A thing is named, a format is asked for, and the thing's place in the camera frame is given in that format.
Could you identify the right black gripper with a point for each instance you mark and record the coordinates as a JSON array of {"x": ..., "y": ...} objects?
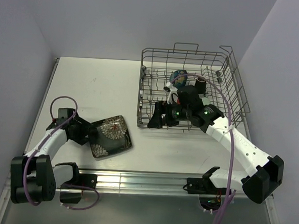
[{"x": 156, "y": 120}]

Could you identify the grey wire dish rack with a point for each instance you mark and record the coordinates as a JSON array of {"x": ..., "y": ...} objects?
[{"x": 224, "y": 87}]

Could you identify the black ceramic mug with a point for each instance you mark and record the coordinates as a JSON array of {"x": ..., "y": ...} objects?
[{"x": 200, "y": 85}]

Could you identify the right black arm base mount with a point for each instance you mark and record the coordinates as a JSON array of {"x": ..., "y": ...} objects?
[{"x": 204, "y": 186}]

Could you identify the aluminium table edge rail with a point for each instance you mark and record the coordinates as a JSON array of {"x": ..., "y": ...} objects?
[{"x": 140, "y": 183}]

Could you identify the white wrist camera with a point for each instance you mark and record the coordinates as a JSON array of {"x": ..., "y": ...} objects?
[
  {"x": 60, "y": 118},
  {"x": 172, "y": 96}
]

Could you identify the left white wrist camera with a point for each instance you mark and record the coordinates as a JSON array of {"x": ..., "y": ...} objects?
[{"x": 60, "y": 118}]

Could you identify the blue patterned bowl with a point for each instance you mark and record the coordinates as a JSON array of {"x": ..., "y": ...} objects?
[{"x": 178, "y": 78}]

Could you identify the black floral square plate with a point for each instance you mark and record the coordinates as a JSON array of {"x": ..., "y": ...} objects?
[{"x": 114, "y": 137}]

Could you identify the mint green cup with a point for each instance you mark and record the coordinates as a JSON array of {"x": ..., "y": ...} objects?
[{"x": 205, "y": 101}]

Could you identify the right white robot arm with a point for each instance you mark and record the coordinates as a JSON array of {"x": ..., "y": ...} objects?
[{"x": 255, "y": 172}]

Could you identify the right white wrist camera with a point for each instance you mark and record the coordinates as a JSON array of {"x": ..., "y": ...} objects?
[{"x": 172, "y": 96}]

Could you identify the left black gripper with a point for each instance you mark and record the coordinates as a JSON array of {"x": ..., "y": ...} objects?
[{"x": 85, "y": 127}]

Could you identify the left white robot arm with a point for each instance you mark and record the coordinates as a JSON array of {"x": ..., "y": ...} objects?
[{"x": 33, "y": 177}]

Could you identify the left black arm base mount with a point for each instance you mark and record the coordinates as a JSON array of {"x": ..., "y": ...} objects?
[{"x": 84, "y": 180}]

